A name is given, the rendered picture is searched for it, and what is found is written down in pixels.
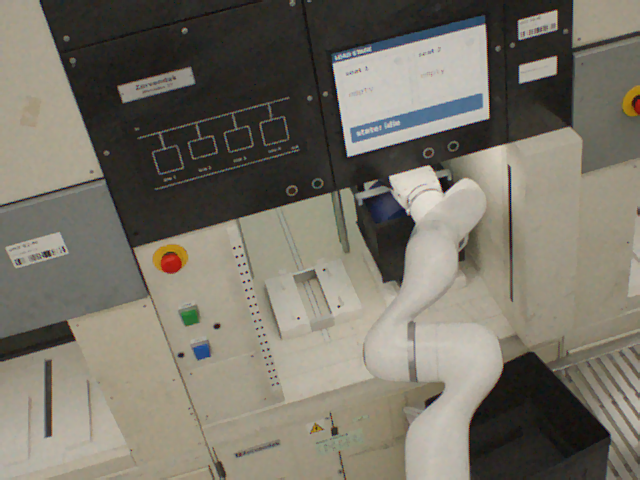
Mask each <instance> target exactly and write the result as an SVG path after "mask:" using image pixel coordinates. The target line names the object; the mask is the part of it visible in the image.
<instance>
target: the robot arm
mask: <svg viewBox="0 0 640 480"><path fill-rule="evenodd" d="M435 172H436V166H435V165H428V166H425V167H421V168H417V169H414V170H410V171H407V172H403V173H399V174H396V175H392V176H389V177H385V178H382V179H381V185H383V186H385V187H387V188H390V191H391V193H392V195H393V196H394V198H395V199H396V200H397V202H398V203H399V204H400V205H401V206H402V207H403V208H405V209H406V213H407V215H409V214H410V215H411V216H412V218H413V220H414V221H415V223H416V224H415V225H414V229H413V231H412V233H411V235H410V238H409V240H408V243H407V246H406V250H405V261H404V276H403V281H402V284H401V287H400V289H399V291H398V293H397V295H396V297H395V298H394V299H393V301H392V302H391V303H390V305H389V306H388V307H387V308H386V309H385V311H384V312H383V313H382V314H381V315H380V316H379V318H378V319H377V320H376V321H375V322H374V324H373V325H372V326H371V328H370V329H369V331H368V333H367V335H366V337H365V340H364V342H363V351H362V354H363V360H364V364H365V366H366V368H367V369H368V371H369V372H370V373H371V374H372V375H373V376H375V377H376V378H378V379H380V380H383V381H387V382H400V383H402V382H443V383H444V384H445V388H444V391H443V393H442V394H441V395H440V397H439V398H438V399H436V400H435V401H434V402H433V403H432V404H431V405H430V406H428V407H427V408H426V409H425V410H424V411H422V412H421V413H420V414H419V415H418V416H417V417H416V418H415V419H414V421H413V422H412V423H411V425H410V427H409V429H408V432H407V436H406V443H405V465H406V480H470V478H469V477H470V461H469V425H470V421H471V418H472V416H473V414H474V412H475V411H476V409H477V408H478V406H479V405H480V404H481V402H482V401H483V400H484V398H485V397H486V396H487V395H488V393H489V392H490V391H491V390H492V389H493V387H494V386H495V384H496V383H497V381H498V379H499V377H500V375H501V372H502V369H503V364H504V354H503V348H502V344H501V341H500V340H499V338H498V336H497V335H496V334H495V332H494V331H493V330H492V329H490V328H489V327H488V326H486V325H484V324H481V323H477V322H470V321H434V322H413V319H414V318H415V317H416V316H417V315H418V314H419V313H421V312H422V311H424V310H425V309H426V308H428V307H429V306H430V305H432V304H433V303H434V302H436V301H437V300H438V299H439V298H440V297H441V296H442V295H444V294H445V293H446V292H447V291H448V290H449V289H450V288H451V286H452V285H453V283H454V281H455V279H456V277H457V273H458V266H459V252H460V251H461V250H462V249H463V248H464V247H465V246H466V244H467V242H468V239H469V233H470V232H471V231H472V230H473V229H474V228H475V227H476V226H477V225H478V223H479V222H480V220H481V219H482V217H483V216H484V213H485V210H486V206H487V200H486V196H485V193H484V191H483V190H482V188H481V187H480V186H479V185H478V184H477V183H476V182H475V181H474V180H471V179H467V178H465V179H461V180H459V181H458V182H457V183H455V184H454V185H453V186H452V187H451V188H449V189H448V190H447V191H446V192H445V193H444V194H443V193H442V191H441V188H440V185H439V182H438V180H437V178H436V175H435Z"/></svg>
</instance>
